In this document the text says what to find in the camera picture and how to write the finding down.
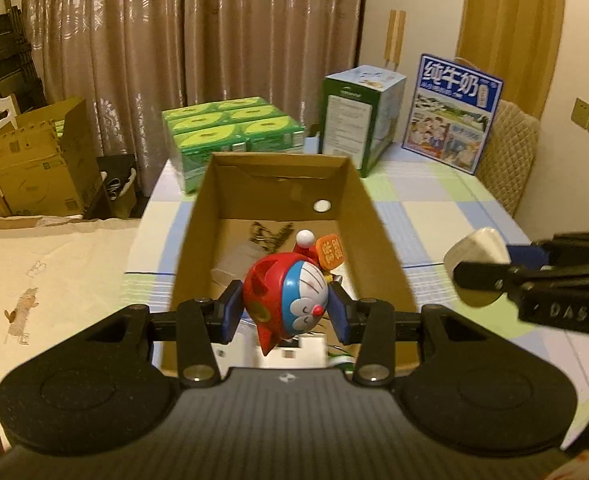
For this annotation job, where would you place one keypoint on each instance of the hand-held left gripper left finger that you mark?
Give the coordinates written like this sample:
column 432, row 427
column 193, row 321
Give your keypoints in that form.
column 232, row 310

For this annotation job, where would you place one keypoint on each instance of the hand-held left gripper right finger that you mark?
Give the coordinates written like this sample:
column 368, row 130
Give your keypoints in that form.
column 342, row 315

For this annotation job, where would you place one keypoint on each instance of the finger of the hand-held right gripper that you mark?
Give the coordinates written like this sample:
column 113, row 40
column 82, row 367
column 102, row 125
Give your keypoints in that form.
column 527, row 252
column 484, row 282

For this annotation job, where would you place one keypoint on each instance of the white plug adapter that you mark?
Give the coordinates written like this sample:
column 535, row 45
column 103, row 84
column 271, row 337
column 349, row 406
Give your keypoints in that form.
column 479, row 245

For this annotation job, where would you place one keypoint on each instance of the white oblong plastic case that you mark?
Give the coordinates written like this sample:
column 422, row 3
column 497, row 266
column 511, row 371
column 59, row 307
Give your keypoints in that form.
column 309, row 347

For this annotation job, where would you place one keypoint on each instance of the red and blue cat figurine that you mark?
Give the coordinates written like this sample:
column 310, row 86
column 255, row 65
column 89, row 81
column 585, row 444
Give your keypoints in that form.
column 294, row 300

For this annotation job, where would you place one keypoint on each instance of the leopard print hair claw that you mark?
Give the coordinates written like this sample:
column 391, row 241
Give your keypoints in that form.
column 267, row 235

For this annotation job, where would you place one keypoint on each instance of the plaid tablecloth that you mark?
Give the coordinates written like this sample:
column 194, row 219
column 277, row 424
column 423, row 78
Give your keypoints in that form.
column 424, row 210

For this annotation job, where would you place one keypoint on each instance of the chair with quilted beige cover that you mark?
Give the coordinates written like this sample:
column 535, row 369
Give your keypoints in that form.
column 509, row 160

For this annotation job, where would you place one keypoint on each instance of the blue milk carton case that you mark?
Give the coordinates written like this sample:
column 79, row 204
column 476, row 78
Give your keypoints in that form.
column 449, row 115

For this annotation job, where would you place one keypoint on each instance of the beige embroidered cloth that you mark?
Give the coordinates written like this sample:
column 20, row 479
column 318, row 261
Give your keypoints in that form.
column 64, row 285

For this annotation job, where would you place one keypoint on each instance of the black shopping bag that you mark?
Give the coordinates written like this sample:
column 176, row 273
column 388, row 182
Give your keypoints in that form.
column 117, row 185

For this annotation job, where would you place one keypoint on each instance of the green tissue multipack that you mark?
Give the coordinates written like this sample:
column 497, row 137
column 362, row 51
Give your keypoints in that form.
column 224, row 130

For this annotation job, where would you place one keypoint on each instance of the green milk carton case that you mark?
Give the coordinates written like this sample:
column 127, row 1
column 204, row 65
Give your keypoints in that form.
column 354, row 120

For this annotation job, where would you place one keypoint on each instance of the yellow wooden door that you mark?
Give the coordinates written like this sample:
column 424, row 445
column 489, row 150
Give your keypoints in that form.
column 509, row 25

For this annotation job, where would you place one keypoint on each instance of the brown cardboard storage box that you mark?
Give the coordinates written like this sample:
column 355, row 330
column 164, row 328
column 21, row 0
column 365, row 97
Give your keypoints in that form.
column 39, row 170

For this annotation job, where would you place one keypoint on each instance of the brown patterned curtain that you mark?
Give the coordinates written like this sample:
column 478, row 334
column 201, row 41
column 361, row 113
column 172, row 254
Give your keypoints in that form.
column 274, row 35
column 104, row 50

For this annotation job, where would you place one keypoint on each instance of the black folding step ladder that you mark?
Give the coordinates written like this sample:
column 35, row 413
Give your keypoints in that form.
column 4, row 50

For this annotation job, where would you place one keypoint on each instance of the beige wall socket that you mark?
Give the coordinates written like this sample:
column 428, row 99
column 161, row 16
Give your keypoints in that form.
column 581, row 112

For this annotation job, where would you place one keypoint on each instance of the beige wall plate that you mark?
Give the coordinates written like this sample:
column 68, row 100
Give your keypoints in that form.
column 401, row 40
column 390, row 40

